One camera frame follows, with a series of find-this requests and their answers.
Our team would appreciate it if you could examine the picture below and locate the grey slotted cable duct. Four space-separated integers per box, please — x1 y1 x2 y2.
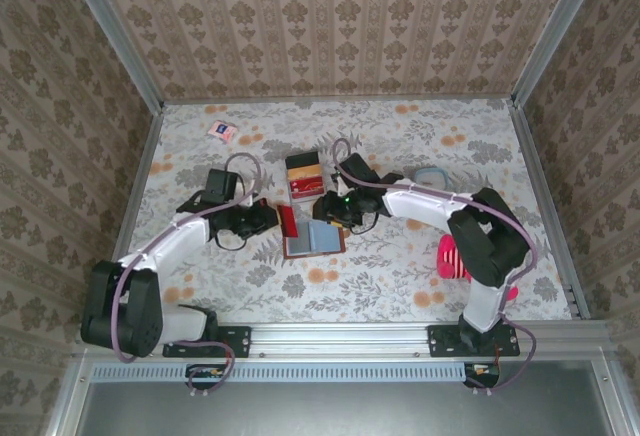
92 361 471 383

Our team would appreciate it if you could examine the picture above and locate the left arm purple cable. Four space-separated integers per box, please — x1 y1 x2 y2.
110 152 262 400

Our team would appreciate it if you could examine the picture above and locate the small black electronics board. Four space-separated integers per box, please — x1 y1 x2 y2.
185 363 226 382
464 363 501 387

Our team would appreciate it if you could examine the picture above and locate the aluminium side rail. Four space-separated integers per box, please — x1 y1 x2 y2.
93 103 166 325
509 100 592 320

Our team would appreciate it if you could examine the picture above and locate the aluminium corner post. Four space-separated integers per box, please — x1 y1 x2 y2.
58 0 166 113
509 0 611 107

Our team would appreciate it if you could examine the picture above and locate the single red card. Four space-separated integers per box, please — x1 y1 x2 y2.
277 204 300 238

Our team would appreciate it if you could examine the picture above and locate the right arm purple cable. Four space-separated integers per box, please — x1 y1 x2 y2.
332 138 540 397

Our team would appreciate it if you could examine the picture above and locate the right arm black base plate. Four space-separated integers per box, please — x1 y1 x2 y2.
427 324 521 359

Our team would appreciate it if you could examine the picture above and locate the light blue lidded container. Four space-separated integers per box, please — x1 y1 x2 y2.
413 166 454 190

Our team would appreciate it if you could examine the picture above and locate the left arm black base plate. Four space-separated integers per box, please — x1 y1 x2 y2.
162 324 252 359

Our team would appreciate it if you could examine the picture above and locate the grey metal panel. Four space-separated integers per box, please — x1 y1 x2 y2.
47 355 640 436

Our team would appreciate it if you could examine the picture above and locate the brown leather card holder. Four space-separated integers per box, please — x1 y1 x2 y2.
282 219 347 260

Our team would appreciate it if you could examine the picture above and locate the aluminium front rail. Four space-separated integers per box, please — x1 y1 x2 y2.
74 319 614 360

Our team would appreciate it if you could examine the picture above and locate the floral patterned table cover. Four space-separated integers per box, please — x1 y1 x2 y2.
107 98 576 325

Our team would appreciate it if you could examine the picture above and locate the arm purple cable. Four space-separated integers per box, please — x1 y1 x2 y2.
332 138 540 397
110 152 262 400

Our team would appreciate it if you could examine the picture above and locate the pink tissue packet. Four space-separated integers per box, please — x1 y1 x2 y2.
207 120 239 144

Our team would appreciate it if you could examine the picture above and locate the pink striped plush doll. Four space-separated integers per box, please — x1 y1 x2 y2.
436 234 521 303

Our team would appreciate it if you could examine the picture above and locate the gold card stack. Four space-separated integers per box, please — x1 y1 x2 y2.
286 165 324 181

